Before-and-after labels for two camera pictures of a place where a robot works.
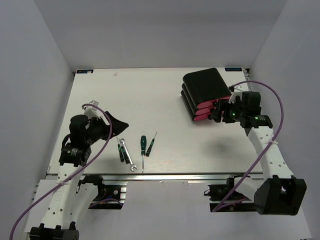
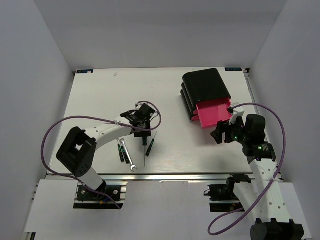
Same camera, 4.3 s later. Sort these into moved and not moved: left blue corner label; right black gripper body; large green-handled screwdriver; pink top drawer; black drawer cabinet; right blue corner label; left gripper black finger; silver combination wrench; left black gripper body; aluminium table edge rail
Moved: left black gripper body; right black gripper body; large green-handled screwdriver; left gripper black finger; pink top drawer
Not moved: right blue corner label; left blue corner label; silver combination wrench; aluminium table edge rail; black drawer cabinet
